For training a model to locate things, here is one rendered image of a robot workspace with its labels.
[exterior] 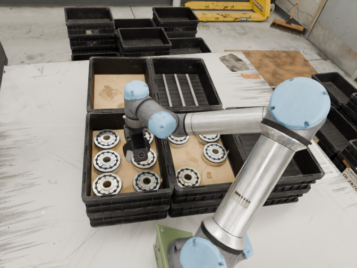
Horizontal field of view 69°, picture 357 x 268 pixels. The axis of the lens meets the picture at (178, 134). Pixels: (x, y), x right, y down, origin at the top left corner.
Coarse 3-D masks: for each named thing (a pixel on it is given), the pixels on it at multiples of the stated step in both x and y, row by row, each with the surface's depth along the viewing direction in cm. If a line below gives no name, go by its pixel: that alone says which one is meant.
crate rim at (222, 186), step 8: (232, 136) 109; (168, 144) 101; (168, 152) 98; (240, 152) 103; (176, 184) 90; (216, 184) 92; (224, 184) 92; (176, 192) 90; (184, 192) 90; (192, 192) 91
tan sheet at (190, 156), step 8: (192, 136) 119; (192, 144) 116; (200, 144) 116; (176, 152) 112; (184, 152) 112; (192, 152) 113; (200, 152) 113; (176, 160) 109; (184, 160) 109; (192, 160) 110; (200, 160) 110; (176, 168) 106; (200, 168) 108; (208, 168) 108; (216, 168) 109; (224, 168) 109; (208, 176) 106; (216, 176) 106; (224, 176) 107; (232, 176) 107; (200, 184) 103; (208, 184) 103
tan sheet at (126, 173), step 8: (120, 136) 113; (120, 144) 111; (152, 144) 113; (96, 152) 106; (120, 152) 108; (120, 168) 103; (128, 168) 103; (96, 176) 99; (120, 176) 100; (128, 176) 101; (160, 176) 103; (128, 184) 99
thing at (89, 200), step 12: (84, 144) 96; (84, 156) 92; (84, 168) 89; (168, 168) 94; (84, 180) 88; (168, 180) 90; (84, 192) 83; (132, 192) 86; (144, 192) 86; (156, 192) 88; (168, 192) 88
